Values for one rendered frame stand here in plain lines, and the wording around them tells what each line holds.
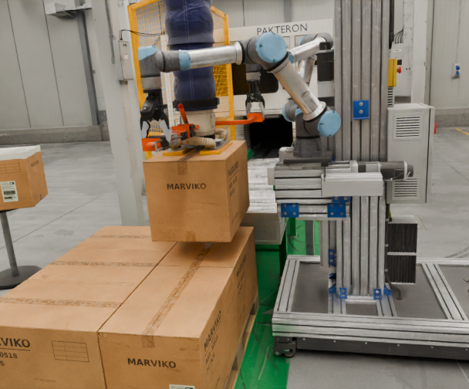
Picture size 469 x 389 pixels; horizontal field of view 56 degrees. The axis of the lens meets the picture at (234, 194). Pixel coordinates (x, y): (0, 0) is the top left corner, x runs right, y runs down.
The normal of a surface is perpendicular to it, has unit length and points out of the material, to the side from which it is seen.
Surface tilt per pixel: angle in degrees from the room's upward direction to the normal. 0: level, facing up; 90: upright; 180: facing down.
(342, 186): 90
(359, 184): 90
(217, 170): 90
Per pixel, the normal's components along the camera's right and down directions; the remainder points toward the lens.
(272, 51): 0.29, 0.12
